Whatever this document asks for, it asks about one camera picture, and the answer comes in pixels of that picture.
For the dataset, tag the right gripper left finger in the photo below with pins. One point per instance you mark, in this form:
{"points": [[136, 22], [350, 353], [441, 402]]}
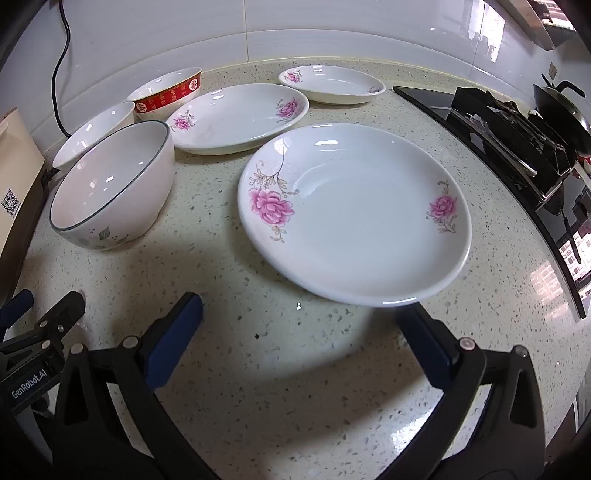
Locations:
{"points": [[109, 421]]}

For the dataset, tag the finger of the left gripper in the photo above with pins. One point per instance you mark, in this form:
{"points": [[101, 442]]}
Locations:
{"points": [[14, 309], [50, 329]]}

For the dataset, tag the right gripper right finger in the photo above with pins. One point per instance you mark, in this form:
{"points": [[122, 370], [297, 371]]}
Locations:
{"points": [[508, 441]]}

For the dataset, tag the green rim white bowl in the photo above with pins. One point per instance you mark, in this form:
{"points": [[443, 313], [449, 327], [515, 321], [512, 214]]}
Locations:
{"points": [[115, 192]]}

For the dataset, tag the plain white bowl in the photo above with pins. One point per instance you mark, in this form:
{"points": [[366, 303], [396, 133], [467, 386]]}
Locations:
{"points": [[93, 131]]}

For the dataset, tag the red band white bowl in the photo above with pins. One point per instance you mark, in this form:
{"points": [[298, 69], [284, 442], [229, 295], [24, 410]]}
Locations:
{"points": [[157, 99]]}

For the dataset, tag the large pink flower plate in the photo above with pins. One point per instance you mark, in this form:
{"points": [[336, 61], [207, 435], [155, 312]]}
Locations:
{"points": [[355, 214]]}

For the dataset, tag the black gas stove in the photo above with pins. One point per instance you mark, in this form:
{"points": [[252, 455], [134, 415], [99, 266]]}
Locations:
{"points": [[533, 162]]}

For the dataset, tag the black wok with lid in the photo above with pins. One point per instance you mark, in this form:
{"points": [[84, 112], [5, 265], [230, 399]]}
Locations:
{"points": [[562, 114]]}

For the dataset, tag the steel range hood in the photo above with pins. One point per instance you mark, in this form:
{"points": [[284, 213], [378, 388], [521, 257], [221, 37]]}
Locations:
{"points": [[543, 21]]}

